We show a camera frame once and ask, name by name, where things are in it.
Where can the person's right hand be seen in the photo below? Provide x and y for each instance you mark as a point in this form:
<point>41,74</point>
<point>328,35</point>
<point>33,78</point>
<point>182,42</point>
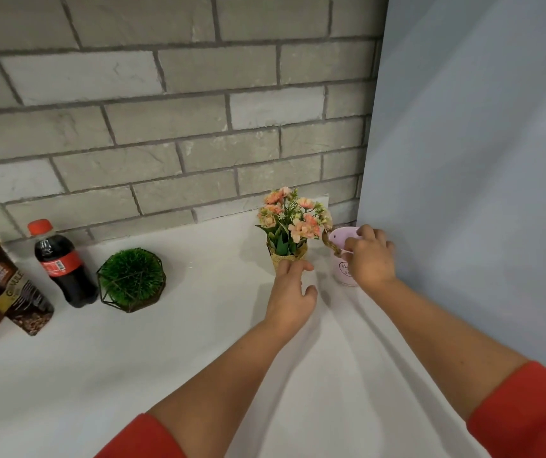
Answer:
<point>370,262</point>

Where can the person's left hand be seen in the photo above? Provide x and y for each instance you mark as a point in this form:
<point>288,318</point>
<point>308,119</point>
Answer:
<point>289,295</point>

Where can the artificial flowers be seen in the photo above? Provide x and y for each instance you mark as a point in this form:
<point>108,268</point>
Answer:
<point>289,221</point>

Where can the cola bottle with red cap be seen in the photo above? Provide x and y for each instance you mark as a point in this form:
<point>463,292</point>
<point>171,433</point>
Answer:
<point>63,267</point>

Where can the dark and yellow snack packet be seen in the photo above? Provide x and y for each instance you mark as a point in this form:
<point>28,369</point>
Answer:
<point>10,290</point>

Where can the person's right forearm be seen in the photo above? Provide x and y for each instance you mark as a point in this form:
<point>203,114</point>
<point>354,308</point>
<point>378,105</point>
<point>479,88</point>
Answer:
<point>444,343</point>

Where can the person's left forearm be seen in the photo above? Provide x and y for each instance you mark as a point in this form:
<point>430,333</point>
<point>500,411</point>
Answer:
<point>220,386</point>

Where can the white countertop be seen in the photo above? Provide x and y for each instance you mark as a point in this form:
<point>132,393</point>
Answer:
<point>110,367</point>

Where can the red sleeve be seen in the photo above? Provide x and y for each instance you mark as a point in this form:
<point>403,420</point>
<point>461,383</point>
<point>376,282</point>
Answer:
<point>525,410</point>
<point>144,438</point>

